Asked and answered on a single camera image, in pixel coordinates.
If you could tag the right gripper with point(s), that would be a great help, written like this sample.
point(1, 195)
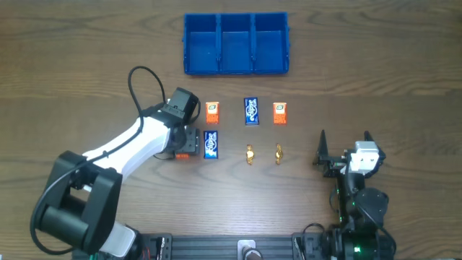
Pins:
point(334, 165)

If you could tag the gold candy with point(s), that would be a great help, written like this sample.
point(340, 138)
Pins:
point(249, 154)
point(278, 153)

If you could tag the orange candy box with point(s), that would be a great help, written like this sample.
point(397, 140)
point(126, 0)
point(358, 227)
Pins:
point(212, 112)
point(182, 156)
point(279, 113)

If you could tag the blue candy pack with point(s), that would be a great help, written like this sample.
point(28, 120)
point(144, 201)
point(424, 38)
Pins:
point(211, 144)
point(251, 111)

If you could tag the blue tray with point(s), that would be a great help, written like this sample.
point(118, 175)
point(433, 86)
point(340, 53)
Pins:
point(234, 54)

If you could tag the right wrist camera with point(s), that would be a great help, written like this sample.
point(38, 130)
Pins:
point(364, 156)

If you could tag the mounting rail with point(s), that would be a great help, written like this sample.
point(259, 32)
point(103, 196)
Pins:
point(216, 249)

